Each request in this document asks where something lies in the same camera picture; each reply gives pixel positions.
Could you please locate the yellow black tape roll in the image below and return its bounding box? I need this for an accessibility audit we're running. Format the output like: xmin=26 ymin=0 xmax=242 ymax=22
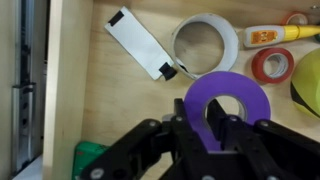
xmin=290 ymin=49 xmax=320 ymax=118

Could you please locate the green flat object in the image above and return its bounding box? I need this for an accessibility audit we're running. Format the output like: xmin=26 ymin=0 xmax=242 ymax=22
xmin=72 ymin=141 xmax=108 ymax=180

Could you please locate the orange tape roll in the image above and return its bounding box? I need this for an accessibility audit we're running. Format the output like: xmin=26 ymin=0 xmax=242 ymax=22
xmin=281 ymin=11 xmax=309 ymax=25

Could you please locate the purple masking tape roll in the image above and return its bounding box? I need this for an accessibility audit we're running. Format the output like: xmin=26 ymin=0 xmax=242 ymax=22
xmin=184 ymin=71 xmax=271 ymax=152

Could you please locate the glue bottle yellow cap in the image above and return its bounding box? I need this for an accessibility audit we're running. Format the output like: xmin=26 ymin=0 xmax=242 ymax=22
xmin=243 ymin=25 xmax=320 ymax=48

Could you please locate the red tape in drawer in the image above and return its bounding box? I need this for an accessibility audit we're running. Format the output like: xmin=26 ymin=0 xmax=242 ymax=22
xmin=251 ymin=48 xmax=294 ymax=84

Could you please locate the white paper strip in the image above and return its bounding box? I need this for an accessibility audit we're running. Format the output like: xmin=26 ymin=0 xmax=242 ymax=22
xmin=105 ymin=6 xmax=177 ymax=80

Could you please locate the wooden open drawer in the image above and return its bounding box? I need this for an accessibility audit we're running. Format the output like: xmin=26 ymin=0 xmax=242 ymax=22
xmin=42 ymin=0 xmax=319 ymax=180

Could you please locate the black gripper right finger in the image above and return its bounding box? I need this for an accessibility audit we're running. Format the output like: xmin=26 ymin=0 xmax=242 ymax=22
xmin=207 ymin=100 xmax=320 ymax=180

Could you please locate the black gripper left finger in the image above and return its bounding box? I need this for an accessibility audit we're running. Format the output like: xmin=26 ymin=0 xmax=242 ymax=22
xmin=80 ymin=99 xmax=214 ymax=180

